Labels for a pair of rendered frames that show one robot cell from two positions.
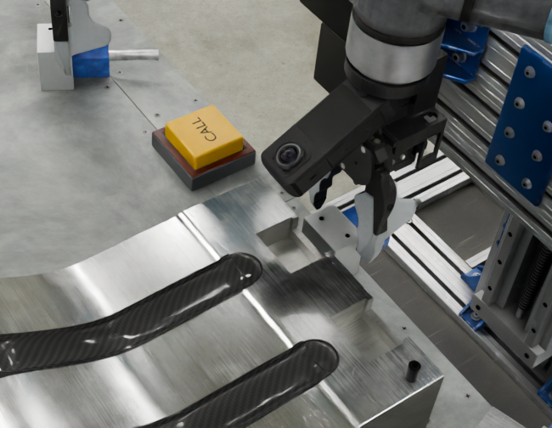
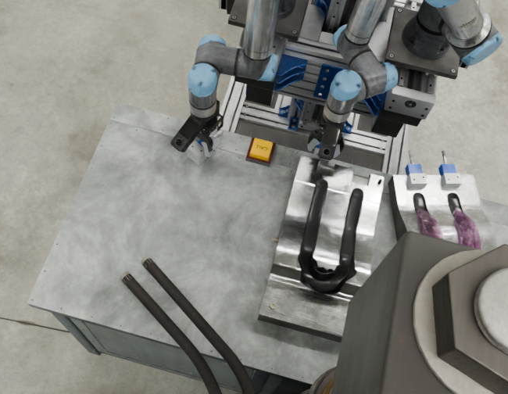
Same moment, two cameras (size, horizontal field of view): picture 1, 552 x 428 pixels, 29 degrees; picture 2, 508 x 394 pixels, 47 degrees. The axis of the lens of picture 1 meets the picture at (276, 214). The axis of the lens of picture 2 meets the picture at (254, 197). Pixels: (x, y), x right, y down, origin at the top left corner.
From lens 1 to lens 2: 1.09 m
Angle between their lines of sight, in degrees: 29
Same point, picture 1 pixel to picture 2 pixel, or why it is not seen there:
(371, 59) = (340, 119)
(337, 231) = not seen: hidden behind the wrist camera
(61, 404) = (328, 245)
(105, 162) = (240, 174)
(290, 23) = (115, 41)
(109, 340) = (313, 223)
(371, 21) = (340, 112)
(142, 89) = (223, 144)
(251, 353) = (344, 202)
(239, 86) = (123, 83)
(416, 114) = not seen: hidden behind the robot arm
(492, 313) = (308, 126)
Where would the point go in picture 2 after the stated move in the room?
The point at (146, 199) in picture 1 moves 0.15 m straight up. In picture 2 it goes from (261, 177) to (266, 153)
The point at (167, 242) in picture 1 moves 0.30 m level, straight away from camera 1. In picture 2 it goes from (299, 189) to (231, 123)
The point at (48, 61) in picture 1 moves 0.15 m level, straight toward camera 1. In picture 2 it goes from (201, 156) to (238, 185)
